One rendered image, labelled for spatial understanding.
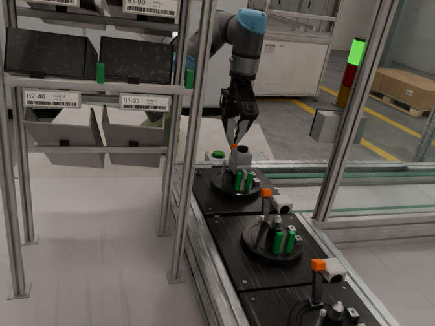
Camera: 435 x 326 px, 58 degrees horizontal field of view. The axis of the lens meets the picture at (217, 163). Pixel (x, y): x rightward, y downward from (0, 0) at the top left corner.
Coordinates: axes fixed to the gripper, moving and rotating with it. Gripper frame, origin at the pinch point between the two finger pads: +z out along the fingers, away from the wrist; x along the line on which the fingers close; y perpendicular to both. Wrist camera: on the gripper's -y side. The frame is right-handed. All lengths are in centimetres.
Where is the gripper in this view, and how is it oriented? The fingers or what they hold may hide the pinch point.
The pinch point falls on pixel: (233, 143)
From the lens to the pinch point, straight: 111.4
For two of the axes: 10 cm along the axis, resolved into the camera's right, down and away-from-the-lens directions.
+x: -9.5, 0.0, -3.1
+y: -2.8, -4.7, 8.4
